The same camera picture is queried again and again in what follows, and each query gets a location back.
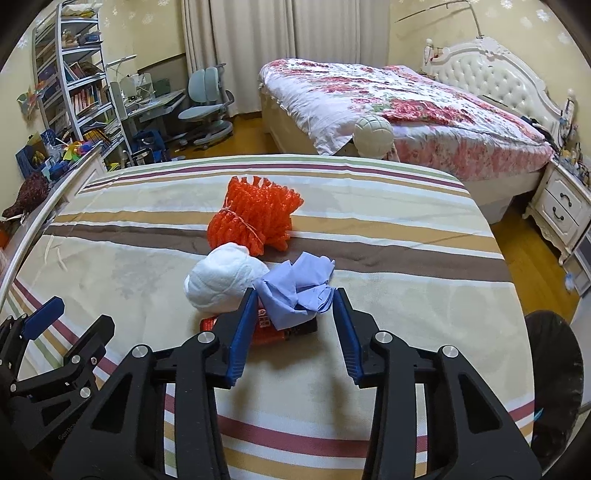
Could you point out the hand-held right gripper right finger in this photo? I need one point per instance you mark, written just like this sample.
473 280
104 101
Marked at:
346 341

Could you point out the blue plastic crate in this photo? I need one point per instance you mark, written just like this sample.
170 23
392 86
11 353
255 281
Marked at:
27 161

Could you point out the grey study desk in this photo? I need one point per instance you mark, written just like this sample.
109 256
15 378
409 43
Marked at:
157 101

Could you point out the black trash bin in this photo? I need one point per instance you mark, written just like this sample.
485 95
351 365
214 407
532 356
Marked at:
554 369

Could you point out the pale blue cloth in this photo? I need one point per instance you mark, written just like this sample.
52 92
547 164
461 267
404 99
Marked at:
291 286

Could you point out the white curved bed rail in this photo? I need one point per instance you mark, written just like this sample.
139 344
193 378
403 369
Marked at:
41 207

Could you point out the colourful paper pinwheel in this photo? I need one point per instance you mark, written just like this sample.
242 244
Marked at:
32 99

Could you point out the colourful toy pile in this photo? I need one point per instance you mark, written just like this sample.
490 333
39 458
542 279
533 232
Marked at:
76 152

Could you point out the orange foam fruit net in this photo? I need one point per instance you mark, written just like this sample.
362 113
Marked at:
258 207

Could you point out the white desk lamp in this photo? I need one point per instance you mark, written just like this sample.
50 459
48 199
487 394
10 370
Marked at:
121 59

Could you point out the red snack packet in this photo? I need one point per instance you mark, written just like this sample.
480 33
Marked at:
270 330

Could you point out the cream window curtain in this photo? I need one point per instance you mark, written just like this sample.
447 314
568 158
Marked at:
258 32

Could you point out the white tufted headboard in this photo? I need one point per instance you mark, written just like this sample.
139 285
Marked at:
498 74

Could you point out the white bookshelf with books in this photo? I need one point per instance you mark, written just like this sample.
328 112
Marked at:
83 99

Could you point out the white nightstand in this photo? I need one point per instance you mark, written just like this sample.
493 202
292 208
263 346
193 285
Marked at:
561 198

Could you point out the blue-grey desk chair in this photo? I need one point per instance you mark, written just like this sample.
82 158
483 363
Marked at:
205 85

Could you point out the bed with floral cover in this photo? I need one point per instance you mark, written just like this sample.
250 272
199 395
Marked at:
369 87

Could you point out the maroon knitted item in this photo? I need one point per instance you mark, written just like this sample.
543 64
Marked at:
32 191

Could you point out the white volleyball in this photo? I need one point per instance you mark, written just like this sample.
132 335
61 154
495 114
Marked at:
374 136

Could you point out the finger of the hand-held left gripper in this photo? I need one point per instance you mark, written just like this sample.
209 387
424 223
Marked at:
44 316
99 332

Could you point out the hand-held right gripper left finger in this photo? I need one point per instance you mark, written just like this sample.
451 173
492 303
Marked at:
240 341

